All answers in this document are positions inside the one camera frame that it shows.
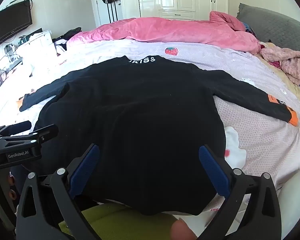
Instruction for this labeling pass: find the pink duvet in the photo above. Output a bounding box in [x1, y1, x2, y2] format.
[66, 11, 261, 54]

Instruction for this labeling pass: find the grey quilted headboard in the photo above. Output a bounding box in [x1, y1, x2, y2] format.
[237, 3, 300, 51]

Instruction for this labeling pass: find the green sleeve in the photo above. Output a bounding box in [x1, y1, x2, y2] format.
[58, 203, 178, 240]

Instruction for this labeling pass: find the dark clothes pile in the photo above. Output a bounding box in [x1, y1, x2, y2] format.
[52, 27, 82, 43]

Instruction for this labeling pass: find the black long-sleeve sweatshirt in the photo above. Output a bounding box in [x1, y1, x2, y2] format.
[20, 56, 298, 215]

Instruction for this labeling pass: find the pink fluffy garment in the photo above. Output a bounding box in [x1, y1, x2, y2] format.
[260, 46, 300, 85]

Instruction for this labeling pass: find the white door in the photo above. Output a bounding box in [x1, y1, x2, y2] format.
[88, 0, 126, 28]

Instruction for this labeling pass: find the right hand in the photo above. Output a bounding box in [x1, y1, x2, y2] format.
[170, 219, 197, 240]

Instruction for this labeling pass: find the lilac strawberry print bedsheet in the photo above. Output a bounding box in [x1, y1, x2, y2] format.
[0, 40, 300, 186]

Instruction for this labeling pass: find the white drawer cabinet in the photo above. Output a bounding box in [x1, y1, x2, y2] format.
[16, 30, 57, 67]

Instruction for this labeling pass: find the black wall television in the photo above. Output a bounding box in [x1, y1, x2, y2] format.
[0, 0, 32, 45]

